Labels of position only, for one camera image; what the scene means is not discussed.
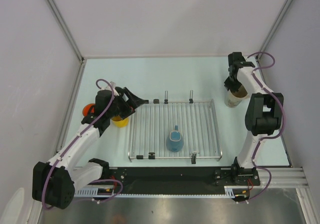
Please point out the yellow mug black handle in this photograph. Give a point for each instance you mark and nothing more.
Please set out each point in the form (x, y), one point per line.
(120, 123)

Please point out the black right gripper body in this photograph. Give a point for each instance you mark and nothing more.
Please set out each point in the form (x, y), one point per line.
(231, 83)

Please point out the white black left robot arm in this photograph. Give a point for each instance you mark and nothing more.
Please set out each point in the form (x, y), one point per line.
(55, 182)

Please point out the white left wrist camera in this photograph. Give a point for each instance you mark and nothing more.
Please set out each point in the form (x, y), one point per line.
(111, 86)

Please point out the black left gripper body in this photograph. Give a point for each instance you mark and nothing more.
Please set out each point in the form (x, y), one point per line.
(120, 107)

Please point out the aluminium frame post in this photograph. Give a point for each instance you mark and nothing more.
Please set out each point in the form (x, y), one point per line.
(276, 24)
(53, 7)

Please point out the aluminium frame post right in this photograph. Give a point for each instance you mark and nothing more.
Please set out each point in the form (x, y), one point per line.
(276, 24)

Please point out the blue mug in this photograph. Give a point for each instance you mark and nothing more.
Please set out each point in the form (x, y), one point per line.
(175, 141)

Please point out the orange mug black handle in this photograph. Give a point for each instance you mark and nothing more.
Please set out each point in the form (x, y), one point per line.
(88, 109)

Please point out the black front rack hook clip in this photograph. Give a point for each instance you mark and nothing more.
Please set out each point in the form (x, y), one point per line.
(193, 155)

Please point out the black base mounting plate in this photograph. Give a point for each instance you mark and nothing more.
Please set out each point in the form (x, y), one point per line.
(203, 180)

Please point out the aluminium frame post left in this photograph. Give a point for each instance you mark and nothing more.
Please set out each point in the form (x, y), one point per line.
(53, 7)

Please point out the black front rack knob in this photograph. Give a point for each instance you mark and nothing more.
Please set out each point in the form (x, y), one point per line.
(151, 156)

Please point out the cream floral mug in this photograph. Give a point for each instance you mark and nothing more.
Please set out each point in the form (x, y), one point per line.
(233, 99)

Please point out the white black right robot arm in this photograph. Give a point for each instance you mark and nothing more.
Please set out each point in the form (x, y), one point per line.
(265, 114)

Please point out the metal wire dish rack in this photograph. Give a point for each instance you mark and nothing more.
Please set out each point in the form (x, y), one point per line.
(152, 123)

